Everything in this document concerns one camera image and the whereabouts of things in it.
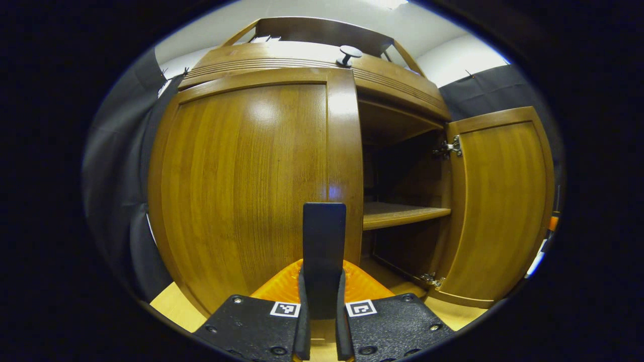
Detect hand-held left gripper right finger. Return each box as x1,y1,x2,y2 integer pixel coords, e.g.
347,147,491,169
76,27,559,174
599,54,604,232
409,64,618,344
335,259,456,362

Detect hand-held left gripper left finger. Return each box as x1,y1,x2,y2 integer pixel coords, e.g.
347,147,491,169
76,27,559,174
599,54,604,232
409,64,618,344
193,259,312,362

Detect wooden shoe cabinet door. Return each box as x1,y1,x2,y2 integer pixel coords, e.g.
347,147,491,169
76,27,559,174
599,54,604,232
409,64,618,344
147,68,364,317
428,107,555,308

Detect black door handle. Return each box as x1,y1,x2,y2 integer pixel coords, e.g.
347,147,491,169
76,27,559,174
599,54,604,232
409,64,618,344
302,202,347,320

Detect wooden double-door shoe cabinet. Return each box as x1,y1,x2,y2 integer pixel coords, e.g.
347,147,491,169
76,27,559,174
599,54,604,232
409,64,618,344
147,17,555,317

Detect wooden inner cabinet shelf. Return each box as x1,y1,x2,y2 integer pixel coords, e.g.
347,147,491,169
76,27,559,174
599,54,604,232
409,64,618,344
362,201,452,231

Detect black backdrop cloth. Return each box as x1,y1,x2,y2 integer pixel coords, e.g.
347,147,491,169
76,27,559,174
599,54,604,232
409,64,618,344
82,48,567,302

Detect round black drawer knob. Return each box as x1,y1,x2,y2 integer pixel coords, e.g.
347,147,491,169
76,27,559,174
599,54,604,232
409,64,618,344
336,45,363,67

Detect wooden ribbed drawer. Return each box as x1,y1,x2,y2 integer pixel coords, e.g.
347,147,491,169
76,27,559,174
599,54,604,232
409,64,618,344
179,41,451,121

